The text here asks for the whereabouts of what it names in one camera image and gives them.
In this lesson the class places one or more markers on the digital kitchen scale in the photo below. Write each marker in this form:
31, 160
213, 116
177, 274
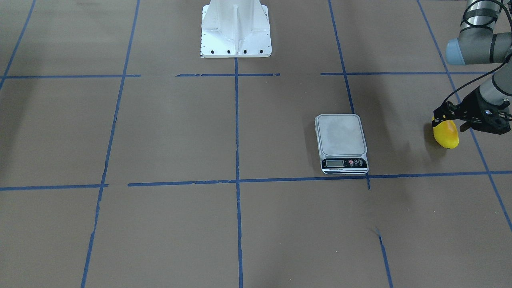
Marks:
341, 144

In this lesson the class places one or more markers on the yellow mango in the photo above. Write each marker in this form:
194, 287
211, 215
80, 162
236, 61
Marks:
445, 133

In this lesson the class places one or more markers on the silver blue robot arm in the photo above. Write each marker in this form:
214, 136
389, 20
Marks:
477, 43

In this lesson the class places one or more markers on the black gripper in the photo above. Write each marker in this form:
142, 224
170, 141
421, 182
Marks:
470, 106

